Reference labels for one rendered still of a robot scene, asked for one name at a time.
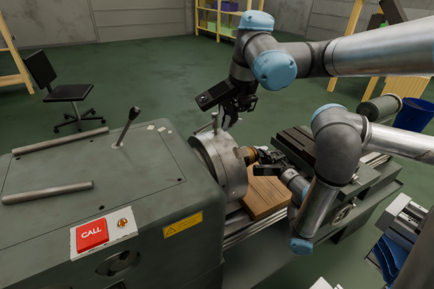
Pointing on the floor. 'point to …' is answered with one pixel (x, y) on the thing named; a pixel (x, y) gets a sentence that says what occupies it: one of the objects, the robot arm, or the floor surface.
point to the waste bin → (414, 115)
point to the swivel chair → (37, 62)
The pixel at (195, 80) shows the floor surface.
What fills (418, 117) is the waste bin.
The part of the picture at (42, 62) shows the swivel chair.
